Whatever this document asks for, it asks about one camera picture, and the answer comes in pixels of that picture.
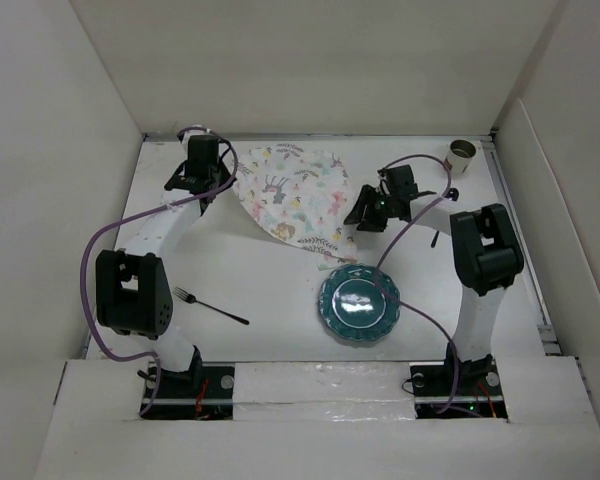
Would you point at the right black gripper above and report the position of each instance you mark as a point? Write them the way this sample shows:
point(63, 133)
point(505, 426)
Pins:
point(370, 223)

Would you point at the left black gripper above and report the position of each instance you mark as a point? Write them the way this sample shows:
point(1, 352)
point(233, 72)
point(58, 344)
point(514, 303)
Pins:
point(226, 178)

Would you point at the patterned white cloth napkin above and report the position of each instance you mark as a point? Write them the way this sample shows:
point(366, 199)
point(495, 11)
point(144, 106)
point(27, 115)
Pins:
point(301, 198)

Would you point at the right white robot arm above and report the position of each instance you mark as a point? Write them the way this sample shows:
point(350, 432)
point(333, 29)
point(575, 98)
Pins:
point(486, 252)

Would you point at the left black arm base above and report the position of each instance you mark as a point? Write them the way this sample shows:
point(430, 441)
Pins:
point(211, 400)

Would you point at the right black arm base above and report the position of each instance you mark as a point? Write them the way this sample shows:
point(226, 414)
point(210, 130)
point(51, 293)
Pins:
point(476, 395)

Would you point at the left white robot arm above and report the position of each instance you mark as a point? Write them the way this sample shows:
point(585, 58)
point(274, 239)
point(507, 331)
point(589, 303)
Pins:
point(133, 295)

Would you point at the teal scalloped plate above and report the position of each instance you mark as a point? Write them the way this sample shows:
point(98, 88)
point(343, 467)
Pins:
point(359, 303)

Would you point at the brown paper cup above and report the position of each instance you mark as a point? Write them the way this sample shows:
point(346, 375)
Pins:
point(459, 155)

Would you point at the black fork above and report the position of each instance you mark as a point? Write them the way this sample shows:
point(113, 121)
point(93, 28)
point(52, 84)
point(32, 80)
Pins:
point(189, 298)

